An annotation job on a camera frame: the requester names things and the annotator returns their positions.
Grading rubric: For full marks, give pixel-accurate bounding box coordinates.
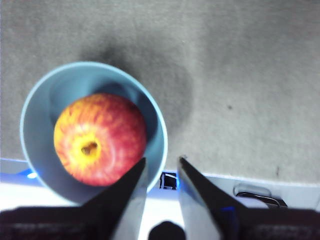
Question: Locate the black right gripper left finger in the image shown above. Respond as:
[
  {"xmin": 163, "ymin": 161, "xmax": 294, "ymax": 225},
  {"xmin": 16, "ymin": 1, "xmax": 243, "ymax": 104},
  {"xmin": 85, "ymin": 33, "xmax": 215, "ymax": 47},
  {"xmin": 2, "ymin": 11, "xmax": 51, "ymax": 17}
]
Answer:
[{"xmin": 0, "ymin": 157, "xmax": 148, "ymax": 240}]

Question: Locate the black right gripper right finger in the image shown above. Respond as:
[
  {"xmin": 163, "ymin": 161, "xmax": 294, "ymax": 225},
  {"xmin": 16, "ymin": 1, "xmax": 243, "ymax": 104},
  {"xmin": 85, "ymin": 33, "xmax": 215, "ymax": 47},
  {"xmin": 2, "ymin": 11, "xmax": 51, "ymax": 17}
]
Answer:
[{"xmin": 176, "ymin": 156, "xmax": 320, "ymax": 240}]

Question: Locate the red yellow apple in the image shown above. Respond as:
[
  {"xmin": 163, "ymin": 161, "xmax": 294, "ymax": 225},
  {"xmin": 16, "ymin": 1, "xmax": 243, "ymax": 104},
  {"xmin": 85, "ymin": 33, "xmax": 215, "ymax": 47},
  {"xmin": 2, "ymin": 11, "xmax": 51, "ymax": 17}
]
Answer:
[{"xmin": 53, "ymin": 92, "xmax": 148, "ymax": 188}]

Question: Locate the blue bowl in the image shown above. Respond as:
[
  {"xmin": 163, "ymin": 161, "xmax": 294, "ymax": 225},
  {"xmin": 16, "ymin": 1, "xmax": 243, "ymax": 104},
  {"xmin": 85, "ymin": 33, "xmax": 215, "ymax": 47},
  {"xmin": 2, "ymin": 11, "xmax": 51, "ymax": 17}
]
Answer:
[{"xmin": 19, "ymin": 61, "xmax": 169, "ymax": 205}]

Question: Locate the small black device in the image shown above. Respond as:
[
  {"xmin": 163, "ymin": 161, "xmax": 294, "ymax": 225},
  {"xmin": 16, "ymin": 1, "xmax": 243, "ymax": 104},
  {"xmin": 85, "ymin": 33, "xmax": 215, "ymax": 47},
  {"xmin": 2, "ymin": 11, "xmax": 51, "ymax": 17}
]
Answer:
[{"xmin": 159, "ymin": 171, "xmax": 179, "ymax": 190}]

